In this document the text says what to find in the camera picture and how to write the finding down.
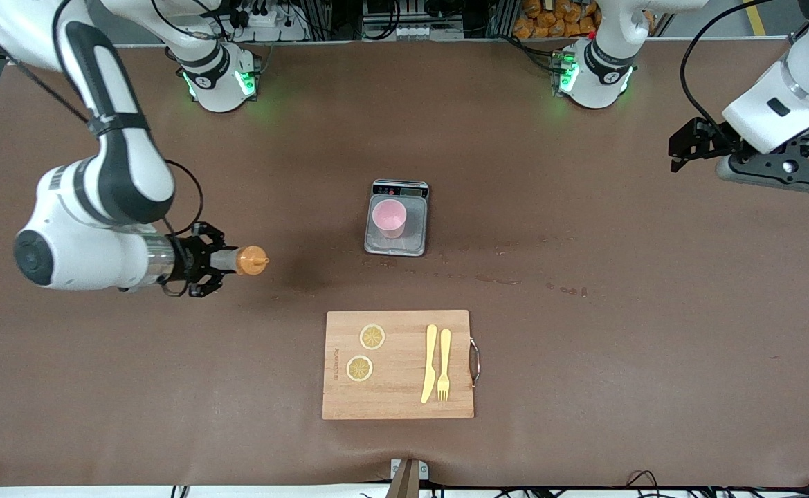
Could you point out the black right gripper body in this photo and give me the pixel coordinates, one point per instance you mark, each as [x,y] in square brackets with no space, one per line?
[187,261]

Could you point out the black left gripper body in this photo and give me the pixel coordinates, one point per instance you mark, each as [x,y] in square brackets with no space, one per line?
[708,140]

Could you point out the translucent squeeze bottle orange cap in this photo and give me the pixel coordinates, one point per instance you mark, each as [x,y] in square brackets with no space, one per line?
[250,261]

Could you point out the pink plastic cup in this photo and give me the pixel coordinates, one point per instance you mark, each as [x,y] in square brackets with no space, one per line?
[389,216]

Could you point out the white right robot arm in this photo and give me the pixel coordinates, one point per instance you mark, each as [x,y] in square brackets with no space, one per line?
[79,256]

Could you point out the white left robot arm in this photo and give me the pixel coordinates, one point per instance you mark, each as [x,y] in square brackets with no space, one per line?
[601,83]

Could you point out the yellow lemon slice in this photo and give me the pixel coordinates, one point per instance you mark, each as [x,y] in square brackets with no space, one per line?
[372,337]
[360,368]

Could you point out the orange snack packet pile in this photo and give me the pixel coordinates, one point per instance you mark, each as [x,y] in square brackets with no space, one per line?
[556,21]

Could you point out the silver digital kitchen scale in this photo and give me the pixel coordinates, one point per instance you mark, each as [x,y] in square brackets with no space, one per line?
[414,238]

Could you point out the white power strip black plugs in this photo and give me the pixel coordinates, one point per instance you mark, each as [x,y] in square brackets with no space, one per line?
[286,32]

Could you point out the yellow plastic knife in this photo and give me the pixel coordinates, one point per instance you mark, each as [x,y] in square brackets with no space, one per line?
[429,366]

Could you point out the yellow plastic fork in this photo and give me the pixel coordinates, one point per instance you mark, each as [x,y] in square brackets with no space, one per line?
[444,353]

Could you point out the dark equipment rack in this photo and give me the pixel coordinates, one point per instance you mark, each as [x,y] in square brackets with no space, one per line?
[376,10]

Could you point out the long white power strip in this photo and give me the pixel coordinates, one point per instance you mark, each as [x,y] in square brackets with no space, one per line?
[411,31]

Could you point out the grey metal clamp bracket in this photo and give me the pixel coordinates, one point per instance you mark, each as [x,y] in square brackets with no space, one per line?
[409,481]

